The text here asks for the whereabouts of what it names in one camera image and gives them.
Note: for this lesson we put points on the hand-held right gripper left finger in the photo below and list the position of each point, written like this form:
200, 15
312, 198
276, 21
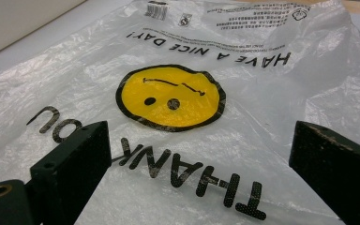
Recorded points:
75, 162

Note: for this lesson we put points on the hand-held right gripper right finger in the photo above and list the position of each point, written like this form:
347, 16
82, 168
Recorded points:
337, 175

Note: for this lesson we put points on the clear smiley-print plastic bag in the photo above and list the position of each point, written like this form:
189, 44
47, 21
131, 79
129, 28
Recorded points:
262, 103

